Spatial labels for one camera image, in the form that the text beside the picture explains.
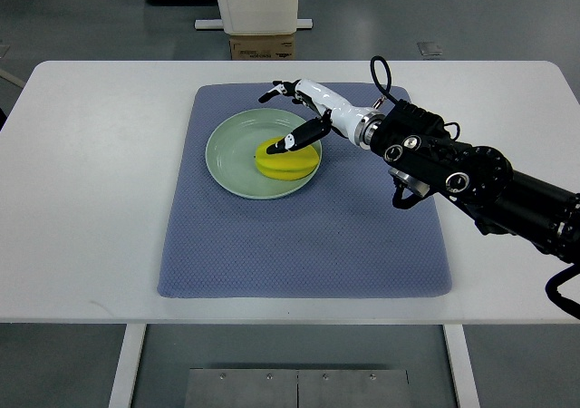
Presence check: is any pale green round plate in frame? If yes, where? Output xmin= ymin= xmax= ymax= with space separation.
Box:
xmin=206 ymin=108 xmax=322 ymax=199

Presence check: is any yellow starfruit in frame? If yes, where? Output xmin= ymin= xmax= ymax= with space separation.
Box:
xmin=254 ymin=138 xmax=320 ymax=181

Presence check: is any blue textured table mat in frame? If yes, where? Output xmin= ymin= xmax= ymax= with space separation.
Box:
xmin=158 ymin=83 xmax=452 ymax=298

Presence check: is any right white table leg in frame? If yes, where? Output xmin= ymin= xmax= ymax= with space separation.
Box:
xmin=443 ymin=325 xmax=480 ymax=408

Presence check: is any white table leg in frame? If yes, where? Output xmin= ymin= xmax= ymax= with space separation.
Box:
xmin=443 ymin=325 xmax=480 ymax=408
xmin=108 ymin=324 xmax=147 ymax=408

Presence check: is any small grey floor socket cover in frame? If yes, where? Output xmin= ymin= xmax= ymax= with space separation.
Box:
xmin=417 ymin=42 xmax=443 ymax=57

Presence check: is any white machine column base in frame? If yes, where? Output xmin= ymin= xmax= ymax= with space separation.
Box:
xmin=195 ymin=0 xmax=314 ymax=35

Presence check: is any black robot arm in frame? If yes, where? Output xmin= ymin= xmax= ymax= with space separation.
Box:
xmin=362 ymin=82 xmax=579 ymax=317

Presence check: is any grey metal floor plate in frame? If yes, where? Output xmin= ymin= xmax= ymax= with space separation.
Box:
xmin=185 ymin=369 xmax=411 ymax=407

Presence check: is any brown cardboard box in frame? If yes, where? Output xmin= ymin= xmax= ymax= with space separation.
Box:
xmin=229 ymin=34 xmax=295 ymax=61

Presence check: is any left white table leg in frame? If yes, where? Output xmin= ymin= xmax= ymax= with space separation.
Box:
xmin=108 ymin=324 xmax=147 ymax=408

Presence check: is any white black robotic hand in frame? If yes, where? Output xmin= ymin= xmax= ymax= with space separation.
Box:
xmin=258 ymin=79 xmax=384 ymax=155

